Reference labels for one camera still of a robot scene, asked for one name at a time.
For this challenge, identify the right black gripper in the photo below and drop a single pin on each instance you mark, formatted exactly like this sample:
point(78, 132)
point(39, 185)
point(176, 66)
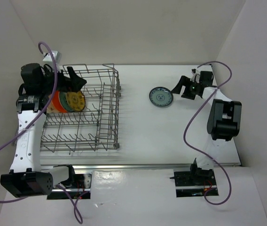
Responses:
point(184, 81)

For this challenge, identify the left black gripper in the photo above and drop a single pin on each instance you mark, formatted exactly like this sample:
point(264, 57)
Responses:
point(77, 82)

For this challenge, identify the yellow patterned plate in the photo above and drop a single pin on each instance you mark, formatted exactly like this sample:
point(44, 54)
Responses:
point(76, 101)

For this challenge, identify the blue patterned plate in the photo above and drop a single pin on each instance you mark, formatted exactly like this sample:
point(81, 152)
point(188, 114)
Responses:
point(161, 97)
point(63, 102)

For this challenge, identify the orange plate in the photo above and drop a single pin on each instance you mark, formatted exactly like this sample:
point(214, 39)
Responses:
point(57, 103)

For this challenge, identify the cream plate small motifs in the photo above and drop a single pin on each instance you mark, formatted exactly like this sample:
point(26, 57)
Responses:
point(52, 108)

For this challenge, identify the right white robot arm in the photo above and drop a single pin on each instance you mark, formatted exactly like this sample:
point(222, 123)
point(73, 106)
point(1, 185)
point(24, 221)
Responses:
point(222, 126)

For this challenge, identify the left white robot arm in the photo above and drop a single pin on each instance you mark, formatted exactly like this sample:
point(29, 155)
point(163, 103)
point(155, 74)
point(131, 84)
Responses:
point(25, 177)

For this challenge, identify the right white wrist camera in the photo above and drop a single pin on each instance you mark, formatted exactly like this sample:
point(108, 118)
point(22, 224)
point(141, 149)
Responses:
point(195, 76)

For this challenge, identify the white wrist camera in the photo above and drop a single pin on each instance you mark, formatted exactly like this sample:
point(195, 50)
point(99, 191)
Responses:
point(195, 76)
point(56, 54)

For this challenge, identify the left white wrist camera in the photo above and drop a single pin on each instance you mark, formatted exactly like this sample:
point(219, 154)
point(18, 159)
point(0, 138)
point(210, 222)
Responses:
point(56, 54)

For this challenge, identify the grey wire dish rack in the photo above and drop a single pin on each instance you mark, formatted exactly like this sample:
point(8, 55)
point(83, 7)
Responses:
point(96, 127)

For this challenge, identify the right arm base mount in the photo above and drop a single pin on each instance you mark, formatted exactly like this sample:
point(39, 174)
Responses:
point(189, 185)

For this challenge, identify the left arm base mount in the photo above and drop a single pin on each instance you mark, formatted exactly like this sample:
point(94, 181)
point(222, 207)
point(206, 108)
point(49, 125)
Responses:
point(80, 188)

